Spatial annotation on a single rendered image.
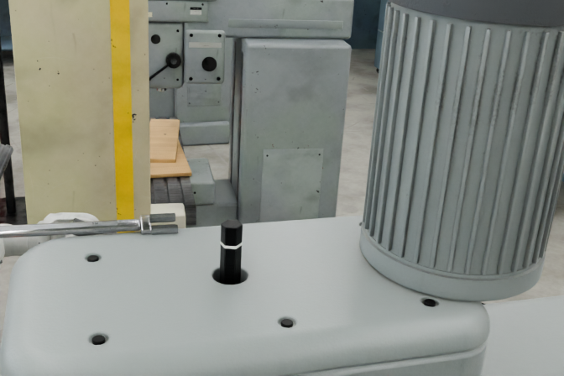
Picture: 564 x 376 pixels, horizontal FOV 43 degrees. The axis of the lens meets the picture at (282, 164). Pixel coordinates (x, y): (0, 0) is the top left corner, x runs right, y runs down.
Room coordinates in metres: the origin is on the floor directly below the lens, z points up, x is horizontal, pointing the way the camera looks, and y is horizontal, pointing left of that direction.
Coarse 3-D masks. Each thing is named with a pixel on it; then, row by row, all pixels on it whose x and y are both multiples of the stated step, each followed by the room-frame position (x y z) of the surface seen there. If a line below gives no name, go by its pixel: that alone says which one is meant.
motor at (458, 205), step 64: (448, 0) 0.63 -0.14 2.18; (512, 0) 0.62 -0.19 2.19; (384, 64) 0.70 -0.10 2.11; (448, 64) 0.64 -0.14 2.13; (512, 64) 0.62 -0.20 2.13; (384, 128) 0.69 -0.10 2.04; (448, 128) 0.63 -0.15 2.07; (512, 128) 0.62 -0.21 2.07; (384, 192) 0.67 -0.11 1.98; (448, 192) 0.63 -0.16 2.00; (512, 192) 0.62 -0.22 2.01; (384, 256) 0.66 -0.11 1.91; (448, 256) 0.62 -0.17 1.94; (512, 256) 0.63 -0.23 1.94
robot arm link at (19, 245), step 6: (6, 240) 1.34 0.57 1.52; (12, 240) 1.34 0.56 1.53; (18, 240) 1.34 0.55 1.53; (24, 240) 1.34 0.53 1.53; (6, 246) 1.34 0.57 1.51; (12, 246) 1.34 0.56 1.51; (18, 246) 1.34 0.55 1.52; (24, 246) 1.33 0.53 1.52; (6, 252) 1.34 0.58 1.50; (12, 252) 1.34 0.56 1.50; (18, 252) 1.34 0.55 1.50; (24, 252) 1.34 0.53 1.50
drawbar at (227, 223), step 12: (228, 228) 0.63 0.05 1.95; (240, 228) 0.64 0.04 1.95; (228, 240) 0.63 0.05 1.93; (240, 240) 0.64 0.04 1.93; (228, 252) 0.63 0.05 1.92; (240, 252) 0.64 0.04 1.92; (228, 264) 0.63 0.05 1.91; (240, 264) 0.64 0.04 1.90; (228, 276) 0.63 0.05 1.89; (240, 276) 0.64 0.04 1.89
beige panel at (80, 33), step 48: (48, 0) 2.23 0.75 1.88; (96, 0) 2.27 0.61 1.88; (144, 0) 2.31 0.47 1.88; (48, 48) 2.23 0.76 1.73; (96, 48) 2.27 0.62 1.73; (144, 48) 2.31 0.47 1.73; (48, 96) 2.22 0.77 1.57; (96, 96) 2.27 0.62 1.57; (144, 96) 2.31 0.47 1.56; (48, 144) 2.22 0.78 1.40; (96, 144) 2.26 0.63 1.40; (144, 144) 2.31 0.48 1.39; (48, 192) 2.22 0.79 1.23; (96, 192) 2.26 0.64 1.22; (144, 192) 2.31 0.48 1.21
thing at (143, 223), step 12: (144, 216) 0.75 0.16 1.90; (156, 216) 0.75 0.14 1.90; (168, 216) 0.76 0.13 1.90; (0, 228) 0.70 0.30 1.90; (12, 228) 0.70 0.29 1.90; (24, 228) 0.70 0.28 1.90; (36, 228) 0.70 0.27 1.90; (48, 228) 0.71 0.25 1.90; (60, 228) 0.71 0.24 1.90; (72, 228) 0.71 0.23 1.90; (84, 228) 0.71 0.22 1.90; (96, 228) 0.72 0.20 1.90; (108, 228) 0.72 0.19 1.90; (120, 228) 0.72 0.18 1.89; (132, 228) 0.72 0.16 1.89; (144, 228) 0.72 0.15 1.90; (156, 228) 0.72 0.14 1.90; (168, 228) 0.72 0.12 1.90
